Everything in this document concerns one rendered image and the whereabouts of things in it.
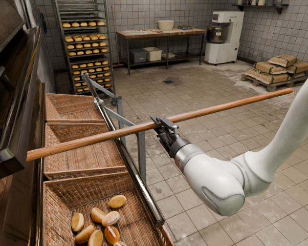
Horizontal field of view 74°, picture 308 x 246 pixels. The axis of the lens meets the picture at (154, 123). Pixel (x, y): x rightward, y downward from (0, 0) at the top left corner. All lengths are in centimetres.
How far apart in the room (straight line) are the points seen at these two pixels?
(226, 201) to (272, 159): 18
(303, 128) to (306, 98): 8
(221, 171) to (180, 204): 151
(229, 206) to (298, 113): 25
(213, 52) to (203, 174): 562
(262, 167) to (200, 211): 143
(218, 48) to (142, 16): 216
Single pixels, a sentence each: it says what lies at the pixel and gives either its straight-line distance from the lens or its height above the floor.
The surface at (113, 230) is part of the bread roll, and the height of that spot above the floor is 64.
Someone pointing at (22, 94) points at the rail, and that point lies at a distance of 53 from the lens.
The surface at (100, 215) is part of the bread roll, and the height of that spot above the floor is 65.
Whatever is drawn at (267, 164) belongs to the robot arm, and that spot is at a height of 124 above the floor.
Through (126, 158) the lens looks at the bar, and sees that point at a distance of 68.
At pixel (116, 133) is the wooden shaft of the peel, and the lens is 74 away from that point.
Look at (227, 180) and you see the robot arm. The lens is 54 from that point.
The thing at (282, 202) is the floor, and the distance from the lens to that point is 235.
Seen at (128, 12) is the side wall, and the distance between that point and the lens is 587.
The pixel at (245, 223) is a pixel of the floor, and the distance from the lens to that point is 206.
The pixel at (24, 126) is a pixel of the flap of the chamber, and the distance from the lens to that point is 44.
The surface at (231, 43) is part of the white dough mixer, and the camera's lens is 631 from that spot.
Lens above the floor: 162
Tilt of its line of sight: 31 degrees down
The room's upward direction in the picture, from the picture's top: straight up
